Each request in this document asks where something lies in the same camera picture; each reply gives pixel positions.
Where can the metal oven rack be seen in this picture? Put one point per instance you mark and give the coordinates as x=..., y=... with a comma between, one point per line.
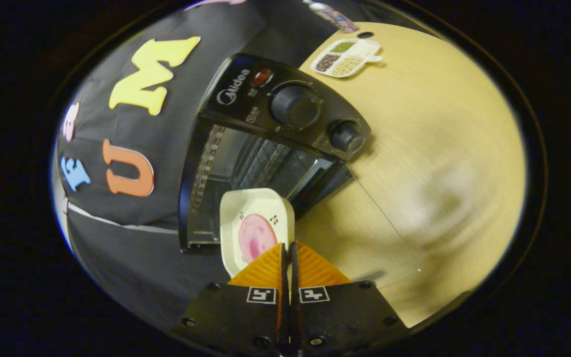
x=265, y=158

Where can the cream square plate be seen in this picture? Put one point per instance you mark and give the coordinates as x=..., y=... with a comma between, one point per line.
x=260, y=203

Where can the black electric oven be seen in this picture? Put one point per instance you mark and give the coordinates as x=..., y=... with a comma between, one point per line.
x=246, y=94

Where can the silver printed bottle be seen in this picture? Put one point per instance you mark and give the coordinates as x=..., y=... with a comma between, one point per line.
x=332, y=17

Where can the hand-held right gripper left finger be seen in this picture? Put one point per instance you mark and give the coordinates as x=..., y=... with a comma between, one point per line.
x=246, y=312

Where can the pink ham slice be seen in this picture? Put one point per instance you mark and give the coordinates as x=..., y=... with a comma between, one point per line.
x=256, y=238

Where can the white divided tray with beans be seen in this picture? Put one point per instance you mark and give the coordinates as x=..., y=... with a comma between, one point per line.
x=347, y=57

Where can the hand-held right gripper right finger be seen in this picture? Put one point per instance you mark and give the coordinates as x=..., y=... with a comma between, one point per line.
x=340, y=312

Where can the black table grommet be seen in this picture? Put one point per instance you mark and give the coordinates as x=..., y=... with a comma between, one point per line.
x=365, y=34

